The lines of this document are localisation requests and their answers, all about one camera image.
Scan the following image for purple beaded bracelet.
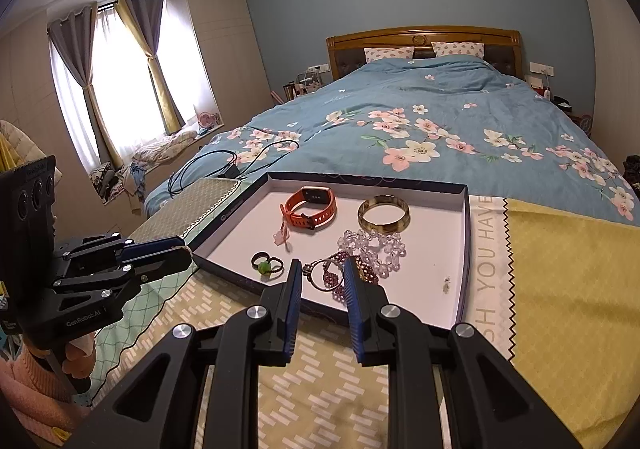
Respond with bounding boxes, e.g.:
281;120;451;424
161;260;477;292
320;251;382;305

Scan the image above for yellow green charm bracelet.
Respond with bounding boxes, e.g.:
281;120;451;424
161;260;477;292
301;256;346;291

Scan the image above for bedside cosmetics clutter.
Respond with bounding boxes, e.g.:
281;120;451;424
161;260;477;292
280;71;323;102

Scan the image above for person's left forearm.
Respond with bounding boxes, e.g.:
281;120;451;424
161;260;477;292
0;341;93;430

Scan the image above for white patterned pillow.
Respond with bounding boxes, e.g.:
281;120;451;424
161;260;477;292
431;41;486;58
364;46;416;64

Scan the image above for clear crystal bead bracelet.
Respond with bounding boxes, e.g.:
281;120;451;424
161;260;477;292
337;228;406;278

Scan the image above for beige wardrobe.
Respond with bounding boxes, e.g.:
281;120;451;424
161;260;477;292
565;0;640;154
170;0;256;130

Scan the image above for person's left hand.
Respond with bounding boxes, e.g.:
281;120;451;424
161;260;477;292
64;333;97;366

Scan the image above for dark pile of clothes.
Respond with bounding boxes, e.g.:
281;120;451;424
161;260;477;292
622;154;640;190

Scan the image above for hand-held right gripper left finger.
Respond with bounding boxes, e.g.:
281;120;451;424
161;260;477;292
65;258;304;449

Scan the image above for bedside table clutter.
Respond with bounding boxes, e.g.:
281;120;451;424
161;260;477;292
525;74;596;134

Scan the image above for blue floral duvet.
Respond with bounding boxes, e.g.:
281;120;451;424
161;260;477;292
145;54;640;230

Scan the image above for navy cardboard box tray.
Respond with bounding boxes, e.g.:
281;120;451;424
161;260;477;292
192;171;473;330

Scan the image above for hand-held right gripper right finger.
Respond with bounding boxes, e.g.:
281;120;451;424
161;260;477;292
341;256;583;449

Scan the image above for white quilted jacket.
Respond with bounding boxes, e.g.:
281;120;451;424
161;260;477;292
0;119;63;180

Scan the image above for white floral bedding pile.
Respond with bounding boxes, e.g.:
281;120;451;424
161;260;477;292
131;130;199;166

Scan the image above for white sheer curtain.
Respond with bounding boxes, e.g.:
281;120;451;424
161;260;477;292
52;4;211;164

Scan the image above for grey ochre curtain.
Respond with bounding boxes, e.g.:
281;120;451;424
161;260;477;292
47;1;126;170
116;0;187;132

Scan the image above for patchwork patterned blanket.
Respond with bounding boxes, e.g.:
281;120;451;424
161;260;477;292
92;176;640;449

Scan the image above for orange smartwatch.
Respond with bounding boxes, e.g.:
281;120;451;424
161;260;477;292
280;185;338;231

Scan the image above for wooden headboard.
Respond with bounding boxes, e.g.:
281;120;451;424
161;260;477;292
326;25;525;80

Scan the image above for black charging cable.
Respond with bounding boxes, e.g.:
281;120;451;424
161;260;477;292
167;126;301;194

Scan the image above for amber bangle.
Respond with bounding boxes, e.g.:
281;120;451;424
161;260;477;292
357;195;411;235

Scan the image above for dark bead ring green stone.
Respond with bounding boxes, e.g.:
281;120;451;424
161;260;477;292
257;256;286;281

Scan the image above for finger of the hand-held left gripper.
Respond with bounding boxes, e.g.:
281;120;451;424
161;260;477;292
55;234;188;264
52;248;195;300

